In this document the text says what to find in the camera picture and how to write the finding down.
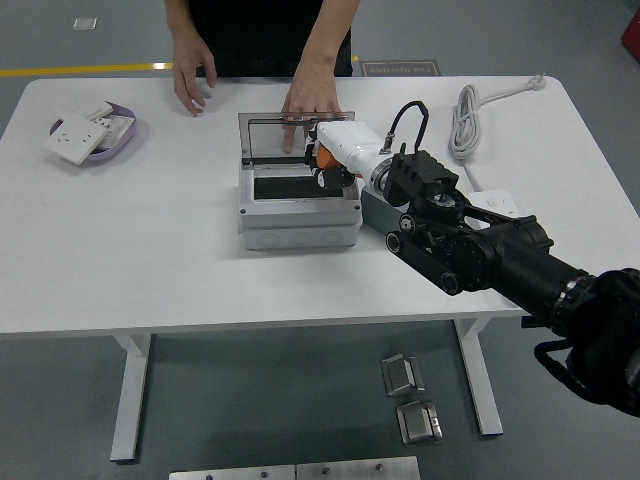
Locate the grey junction box clear lid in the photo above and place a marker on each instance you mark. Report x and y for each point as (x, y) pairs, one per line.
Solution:
(295, 220)

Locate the white and black robot right hand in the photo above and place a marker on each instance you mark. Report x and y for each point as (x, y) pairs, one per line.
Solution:
(350, 142)

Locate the person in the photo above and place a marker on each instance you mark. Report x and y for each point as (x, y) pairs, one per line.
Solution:
(260, 35)

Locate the person's right forearm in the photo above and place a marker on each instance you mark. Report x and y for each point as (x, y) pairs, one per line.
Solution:
(180, 20)

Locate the white table leg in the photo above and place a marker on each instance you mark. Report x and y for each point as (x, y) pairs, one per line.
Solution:
(480, 380)
(131, 390)

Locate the person's left forearm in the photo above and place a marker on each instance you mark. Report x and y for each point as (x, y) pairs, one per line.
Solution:
(325, 40)

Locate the large white socket panel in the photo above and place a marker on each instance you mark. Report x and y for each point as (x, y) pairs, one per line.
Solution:
(75, 140)

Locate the orange cylinder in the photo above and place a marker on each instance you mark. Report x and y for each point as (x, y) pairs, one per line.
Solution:
(330, 157)

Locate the purple oval tray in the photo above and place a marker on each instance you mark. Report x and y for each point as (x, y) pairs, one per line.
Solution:
(122, 145)

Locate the small square floor plate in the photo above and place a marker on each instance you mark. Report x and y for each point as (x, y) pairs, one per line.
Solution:
(85, 24)

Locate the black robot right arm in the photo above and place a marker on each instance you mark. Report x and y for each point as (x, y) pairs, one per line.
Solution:
(500, 255)

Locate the black table control panel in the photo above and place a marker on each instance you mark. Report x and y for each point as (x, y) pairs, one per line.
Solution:
(529, 322)

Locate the person's right hand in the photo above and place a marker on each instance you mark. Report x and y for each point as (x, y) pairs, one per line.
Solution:
(192, 62)

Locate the person's left hand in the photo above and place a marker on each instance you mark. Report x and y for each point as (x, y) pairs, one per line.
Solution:
(310, 100)

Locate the slim white socket panel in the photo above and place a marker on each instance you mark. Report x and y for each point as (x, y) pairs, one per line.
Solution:
(80, 107)

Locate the printed white switch panel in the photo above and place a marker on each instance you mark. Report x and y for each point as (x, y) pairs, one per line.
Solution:
(117, 127)

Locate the red object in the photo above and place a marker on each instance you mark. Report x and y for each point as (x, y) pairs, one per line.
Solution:
(632, 32)

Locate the grey cube with round hole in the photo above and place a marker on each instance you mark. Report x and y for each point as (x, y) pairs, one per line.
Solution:
(375, 212)

